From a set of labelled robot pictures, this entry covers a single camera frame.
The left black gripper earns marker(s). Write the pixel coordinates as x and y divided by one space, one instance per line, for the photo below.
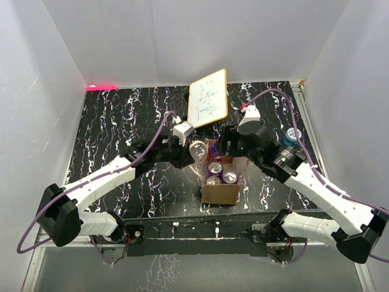
184 157

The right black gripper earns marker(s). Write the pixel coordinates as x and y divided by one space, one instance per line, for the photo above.
230 133

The purple soda can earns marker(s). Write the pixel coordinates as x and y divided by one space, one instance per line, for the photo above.
213 149
215 168

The patterned canvas tote bag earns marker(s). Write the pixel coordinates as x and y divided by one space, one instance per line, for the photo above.
224 194

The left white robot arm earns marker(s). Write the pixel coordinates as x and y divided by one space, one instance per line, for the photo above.
62 211

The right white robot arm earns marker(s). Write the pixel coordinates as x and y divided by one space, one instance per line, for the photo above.
353 228

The blue beverage can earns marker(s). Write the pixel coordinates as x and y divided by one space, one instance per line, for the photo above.
290 137

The small wood-framed whiteboard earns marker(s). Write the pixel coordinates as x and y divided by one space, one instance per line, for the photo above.
208 99

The purple can front right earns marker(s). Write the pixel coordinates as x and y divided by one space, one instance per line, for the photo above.
229 177

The purple can front left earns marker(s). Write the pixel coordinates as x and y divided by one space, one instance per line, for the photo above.
213 181

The pink tape strip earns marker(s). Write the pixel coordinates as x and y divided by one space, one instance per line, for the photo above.
100 88

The black front base bar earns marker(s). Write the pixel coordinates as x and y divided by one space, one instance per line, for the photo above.
248 234

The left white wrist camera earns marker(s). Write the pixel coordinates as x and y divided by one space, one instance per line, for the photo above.
182 131

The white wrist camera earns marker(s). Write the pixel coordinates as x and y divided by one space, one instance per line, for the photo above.
250 113
182 131

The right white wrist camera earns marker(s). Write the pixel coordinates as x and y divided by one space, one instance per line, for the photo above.
250 113

